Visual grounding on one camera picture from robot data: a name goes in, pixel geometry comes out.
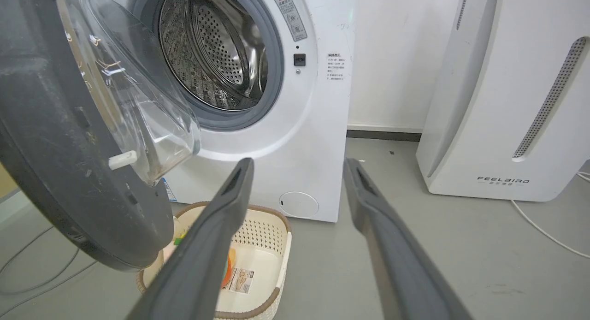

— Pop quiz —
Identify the orange toy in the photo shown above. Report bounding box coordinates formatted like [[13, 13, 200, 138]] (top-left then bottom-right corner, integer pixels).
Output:
[[220, 247, 236, 288]]

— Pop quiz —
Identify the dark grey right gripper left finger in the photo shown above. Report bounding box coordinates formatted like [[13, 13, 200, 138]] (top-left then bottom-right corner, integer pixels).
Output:
[[126, 157, 255, 320]]

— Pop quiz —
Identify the white power cable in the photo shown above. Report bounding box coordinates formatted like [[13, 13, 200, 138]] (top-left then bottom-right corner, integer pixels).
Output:
[[510, 171, 590, 259]]

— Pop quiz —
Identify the thin grey floor cable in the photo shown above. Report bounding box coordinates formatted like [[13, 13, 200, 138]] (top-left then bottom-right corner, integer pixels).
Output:
[[0, 225, 98, 317]]

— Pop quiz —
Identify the white air purifier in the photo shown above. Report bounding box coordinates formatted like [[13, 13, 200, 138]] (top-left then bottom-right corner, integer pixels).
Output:
[[416, 0, 590, 202]]

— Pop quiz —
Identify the white front-load washing machine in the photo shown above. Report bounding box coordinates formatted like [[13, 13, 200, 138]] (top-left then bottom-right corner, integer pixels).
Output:
[[86, 0, 360, 223]]

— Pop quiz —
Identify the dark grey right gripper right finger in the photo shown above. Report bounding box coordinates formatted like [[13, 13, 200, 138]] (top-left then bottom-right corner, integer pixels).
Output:
[[342, 158, 475, 320]]

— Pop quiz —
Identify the dark grey washing machine door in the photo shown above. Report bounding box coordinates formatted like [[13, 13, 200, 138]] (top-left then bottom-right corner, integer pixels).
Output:
[[0, 0, 202, 272]]

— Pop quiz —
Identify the printed label card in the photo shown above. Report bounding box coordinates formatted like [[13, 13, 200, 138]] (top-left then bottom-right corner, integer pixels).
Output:
[[222, 267, 255, 294]]

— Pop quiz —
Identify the white perforated laundry basket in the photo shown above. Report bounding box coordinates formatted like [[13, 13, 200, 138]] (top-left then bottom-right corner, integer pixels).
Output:
[[136, 201, 293, 320]]

